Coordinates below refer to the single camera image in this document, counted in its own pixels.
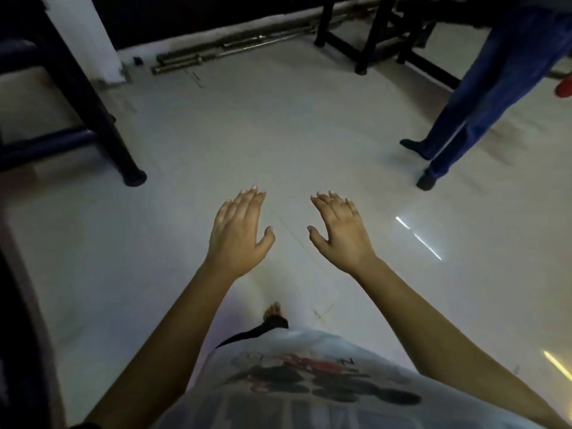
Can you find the person's bare foot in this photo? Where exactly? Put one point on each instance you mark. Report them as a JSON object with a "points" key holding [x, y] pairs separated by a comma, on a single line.
{"points": [[273, 311]]}

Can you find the person's right little finger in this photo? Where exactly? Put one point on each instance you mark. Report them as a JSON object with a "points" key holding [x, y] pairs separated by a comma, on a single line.
{"points": [[353, 210]]}

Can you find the person's right hand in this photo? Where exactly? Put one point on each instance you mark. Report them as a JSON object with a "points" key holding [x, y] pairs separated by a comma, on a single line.
{"points": [[346, 239]]}

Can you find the person's right middle finger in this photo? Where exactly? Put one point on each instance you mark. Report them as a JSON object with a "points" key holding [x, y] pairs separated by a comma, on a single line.
{"points": [[330, 205]]}

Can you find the person's left thumb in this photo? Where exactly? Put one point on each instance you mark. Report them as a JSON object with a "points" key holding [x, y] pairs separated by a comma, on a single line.
{"points": [[267, 240]]}

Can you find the person's right forearm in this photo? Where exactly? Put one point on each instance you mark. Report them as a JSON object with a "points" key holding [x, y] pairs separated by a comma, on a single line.
{"points": [[447, 344]]}

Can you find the black metal bench frame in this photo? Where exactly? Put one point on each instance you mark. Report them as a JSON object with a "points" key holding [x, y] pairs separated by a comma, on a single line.
{"points": [[429, 58], [366, 35]]}

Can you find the person's right thumb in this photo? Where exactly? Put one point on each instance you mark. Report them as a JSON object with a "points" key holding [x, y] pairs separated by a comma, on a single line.
{"points": [[317, 239]]}

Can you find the person's black trouser leg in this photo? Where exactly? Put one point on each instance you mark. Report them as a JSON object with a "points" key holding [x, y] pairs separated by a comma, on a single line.
{"points": [[263, 329]]}

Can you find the person's left forearm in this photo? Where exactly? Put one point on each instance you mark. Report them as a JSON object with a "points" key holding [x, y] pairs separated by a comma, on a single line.
{"points": [[174, 335]]}

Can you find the person's left little finger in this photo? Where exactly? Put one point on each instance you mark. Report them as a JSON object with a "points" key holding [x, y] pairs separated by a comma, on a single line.
{"points": [[224, 213]]}

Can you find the black metal table frame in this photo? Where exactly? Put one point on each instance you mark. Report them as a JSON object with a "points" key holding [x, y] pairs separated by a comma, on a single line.
{"points": [[85, 93]]}

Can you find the white printed t-shirt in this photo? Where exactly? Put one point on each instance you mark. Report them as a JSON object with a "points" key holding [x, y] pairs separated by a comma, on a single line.
{"points": [[357, 397]]}

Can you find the person's left middle finger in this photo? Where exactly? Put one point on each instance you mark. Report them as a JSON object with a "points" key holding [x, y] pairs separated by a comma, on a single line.
{"points": [[250, 201]]}

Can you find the steel bar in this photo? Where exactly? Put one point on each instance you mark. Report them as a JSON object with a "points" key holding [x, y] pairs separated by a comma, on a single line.
{"points": [[250, 40], [178, 65]]}

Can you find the red object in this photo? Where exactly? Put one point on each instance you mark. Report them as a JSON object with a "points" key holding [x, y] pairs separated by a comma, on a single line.
{"points": [[564, 86]]}

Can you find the person's left hand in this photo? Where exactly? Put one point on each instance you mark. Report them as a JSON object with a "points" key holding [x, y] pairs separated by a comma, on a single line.
{"points": [[237, 236]]}

